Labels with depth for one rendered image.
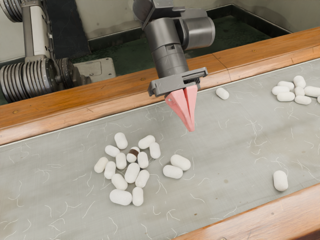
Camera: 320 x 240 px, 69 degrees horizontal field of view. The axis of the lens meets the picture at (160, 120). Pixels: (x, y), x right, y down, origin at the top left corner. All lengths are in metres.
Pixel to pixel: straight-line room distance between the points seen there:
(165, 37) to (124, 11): 2.06
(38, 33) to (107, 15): 1.69
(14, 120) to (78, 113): 0.14
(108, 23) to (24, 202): 2.14
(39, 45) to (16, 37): 1.70
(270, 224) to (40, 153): 0.43
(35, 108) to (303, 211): 0.55
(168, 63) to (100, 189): 0.24
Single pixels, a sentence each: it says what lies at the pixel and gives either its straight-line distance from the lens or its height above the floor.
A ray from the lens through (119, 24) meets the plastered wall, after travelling 2.50.
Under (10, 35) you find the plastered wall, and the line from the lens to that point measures 2.46.
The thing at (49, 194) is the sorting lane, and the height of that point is 0.74.
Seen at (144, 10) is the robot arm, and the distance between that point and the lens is 0.47.
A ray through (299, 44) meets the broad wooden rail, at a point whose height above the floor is 0.76.
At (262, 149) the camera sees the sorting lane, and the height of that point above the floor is 0.74.
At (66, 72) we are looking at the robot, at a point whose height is 0.63.
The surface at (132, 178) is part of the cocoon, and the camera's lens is 0.41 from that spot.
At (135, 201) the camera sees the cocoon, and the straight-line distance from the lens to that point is 0.39.
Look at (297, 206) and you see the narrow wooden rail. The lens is 0.40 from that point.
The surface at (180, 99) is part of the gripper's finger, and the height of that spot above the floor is 0.84.
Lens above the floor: 1.10
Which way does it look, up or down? 44 degrees down
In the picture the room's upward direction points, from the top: 7 degrees counter-clockwise
